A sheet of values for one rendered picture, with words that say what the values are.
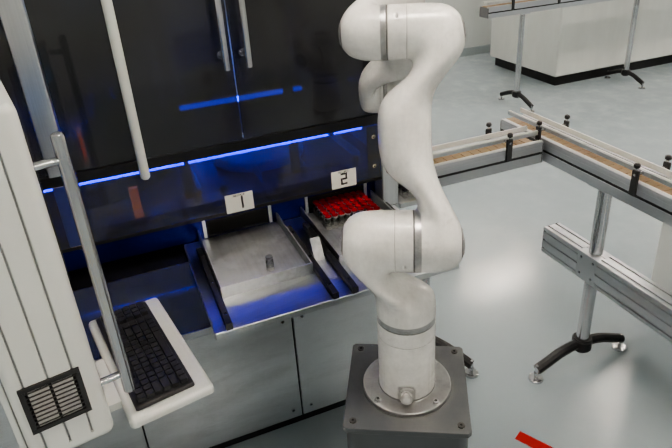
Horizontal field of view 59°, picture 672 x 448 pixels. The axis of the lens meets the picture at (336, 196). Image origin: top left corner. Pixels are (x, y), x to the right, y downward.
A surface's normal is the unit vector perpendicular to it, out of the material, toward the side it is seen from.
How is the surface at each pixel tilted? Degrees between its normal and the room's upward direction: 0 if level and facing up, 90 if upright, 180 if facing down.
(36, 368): 90
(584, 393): 0
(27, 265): 90
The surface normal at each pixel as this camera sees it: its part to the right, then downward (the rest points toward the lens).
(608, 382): -0.06, -0.89
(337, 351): 0.37, 0.39
